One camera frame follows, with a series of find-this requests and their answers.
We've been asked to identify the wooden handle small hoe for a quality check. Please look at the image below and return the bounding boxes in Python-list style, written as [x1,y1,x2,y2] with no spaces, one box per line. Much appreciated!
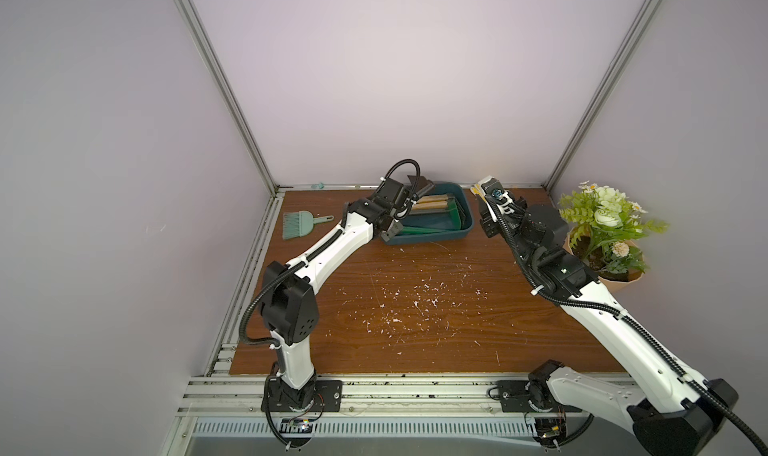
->
[413,195,469,229]

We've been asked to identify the green tool red grip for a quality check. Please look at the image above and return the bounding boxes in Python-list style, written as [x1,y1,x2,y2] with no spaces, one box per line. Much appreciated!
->
[402,205,473,235]

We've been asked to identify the grey tool red grip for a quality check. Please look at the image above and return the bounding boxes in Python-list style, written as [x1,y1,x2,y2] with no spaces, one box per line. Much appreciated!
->
[408,176,435,202]

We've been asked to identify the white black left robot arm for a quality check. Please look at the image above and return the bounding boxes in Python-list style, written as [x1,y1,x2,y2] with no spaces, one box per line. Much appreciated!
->
[238,159,434,410]

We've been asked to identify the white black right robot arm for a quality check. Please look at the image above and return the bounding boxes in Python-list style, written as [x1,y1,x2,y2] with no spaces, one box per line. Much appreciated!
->
[472,177,767,455]

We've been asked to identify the teal plastic storage box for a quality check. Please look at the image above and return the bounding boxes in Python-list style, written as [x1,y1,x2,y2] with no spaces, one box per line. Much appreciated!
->
[386,182,474,246]

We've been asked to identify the green artificial flower plant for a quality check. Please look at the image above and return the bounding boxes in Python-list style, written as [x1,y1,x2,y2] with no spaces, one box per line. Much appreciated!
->
[559,181,669,279]

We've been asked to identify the yellow white work glove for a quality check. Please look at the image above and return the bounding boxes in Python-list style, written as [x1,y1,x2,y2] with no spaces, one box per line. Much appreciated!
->
[470,184,486,201]

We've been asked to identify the tan ribbed flower pot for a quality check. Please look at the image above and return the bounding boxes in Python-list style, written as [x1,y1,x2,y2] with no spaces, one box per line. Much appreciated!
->
[564,236,643,294]

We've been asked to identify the green hand brush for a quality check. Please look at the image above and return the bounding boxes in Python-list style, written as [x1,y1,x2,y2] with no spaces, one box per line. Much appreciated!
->
[282,210,334,240]

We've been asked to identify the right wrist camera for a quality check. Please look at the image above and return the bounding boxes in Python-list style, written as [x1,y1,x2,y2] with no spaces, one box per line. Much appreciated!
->
[476,176,519,215]

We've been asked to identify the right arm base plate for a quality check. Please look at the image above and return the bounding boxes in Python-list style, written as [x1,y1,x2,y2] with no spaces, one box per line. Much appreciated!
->
[486,380,581,413]

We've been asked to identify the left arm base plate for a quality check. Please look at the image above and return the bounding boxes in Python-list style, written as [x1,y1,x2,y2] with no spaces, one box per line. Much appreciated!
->
[261,378,343,413]

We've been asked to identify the aluminium front rail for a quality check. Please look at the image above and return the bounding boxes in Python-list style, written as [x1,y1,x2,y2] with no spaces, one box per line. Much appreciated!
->
[158,373,691,456]

